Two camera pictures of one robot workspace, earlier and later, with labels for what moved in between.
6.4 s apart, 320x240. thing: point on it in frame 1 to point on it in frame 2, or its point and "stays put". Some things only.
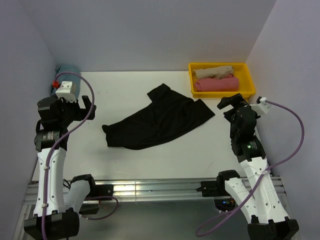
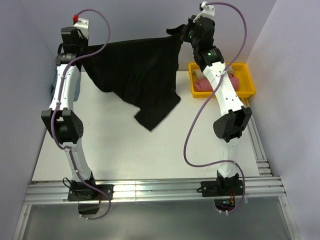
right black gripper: x=232 y=100 to x=190 y=24
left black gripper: x=74 y=104 to x=85 y=41
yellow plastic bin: x=220 y=80 stays put
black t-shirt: x=169 y=116 to x=146 y=71
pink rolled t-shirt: x=230 y=83 stays put
